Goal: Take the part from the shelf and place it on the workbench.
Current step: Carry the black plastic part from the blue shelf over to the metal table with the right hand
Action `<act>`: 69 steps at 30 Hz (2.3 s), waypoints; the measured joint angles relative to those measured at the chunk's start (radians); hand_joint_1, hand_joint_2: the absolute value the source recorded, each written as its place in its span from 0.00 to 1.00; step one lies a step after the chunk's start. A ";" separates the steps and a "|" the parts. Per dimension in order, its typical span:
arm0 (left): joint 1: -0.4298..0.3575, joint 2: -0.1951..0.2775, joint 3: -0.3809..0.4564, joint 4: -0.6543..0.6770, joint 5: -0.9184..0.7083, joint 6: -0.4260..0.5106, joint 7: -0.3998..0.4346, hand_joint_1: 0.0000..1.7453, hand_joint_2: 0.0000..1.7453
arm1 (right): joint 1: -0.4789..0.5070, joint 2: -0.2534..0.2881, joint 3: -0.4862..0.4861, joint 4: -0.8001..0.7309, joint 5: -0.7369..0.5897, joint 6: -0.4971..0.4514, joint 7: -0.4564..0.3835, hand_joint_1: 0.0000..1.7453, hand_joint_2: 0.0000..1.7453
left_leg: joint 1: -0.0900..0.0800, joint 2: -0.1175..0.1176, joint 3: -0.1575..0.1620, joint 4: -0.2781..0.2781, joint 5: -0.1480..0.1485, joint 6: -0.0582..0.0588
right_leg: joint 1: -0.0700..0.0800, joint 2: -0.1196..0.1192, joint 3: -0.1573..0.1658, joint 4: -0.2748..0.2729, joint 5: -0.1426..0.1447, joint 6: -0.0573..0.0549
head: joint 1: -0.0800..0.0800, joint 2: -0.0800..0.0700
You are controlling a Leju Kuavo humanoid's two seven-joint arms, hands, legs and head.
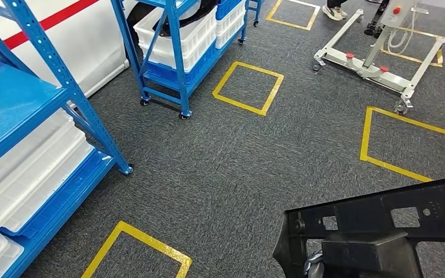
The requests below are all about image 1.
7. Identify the black stand base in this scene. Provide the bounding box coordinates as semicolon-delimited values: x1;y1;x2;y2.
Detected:
363;0;390;38

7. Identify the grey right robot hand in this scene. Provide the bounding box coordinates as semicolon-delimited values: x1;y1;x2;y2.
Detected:
303;250;325;278

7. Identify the white car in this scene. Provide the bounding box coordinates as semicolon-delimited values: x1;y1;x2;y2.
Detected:
0;0;131;100

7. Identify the white mobile lift frame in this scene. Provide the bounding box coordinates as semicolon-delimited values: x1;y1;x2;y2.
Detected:
312;0;445;116

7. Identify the black plastic licence plate bracket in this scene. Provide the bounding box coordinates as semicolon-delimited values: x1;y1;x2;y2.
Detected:
272;174;445;278

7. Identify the person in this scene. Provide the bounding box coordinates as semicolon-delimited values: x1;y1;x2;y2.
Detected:
321;0;349;22

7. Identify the black curved trim part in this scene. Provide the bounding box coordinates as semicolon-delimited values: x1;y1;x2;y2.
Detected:
151;0;223;38

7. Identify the blue metal shelf rack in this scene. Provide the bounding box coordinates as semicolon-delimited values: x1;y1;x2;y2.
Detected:
0;0;134;278
245;0;264;28
110;0;248;120

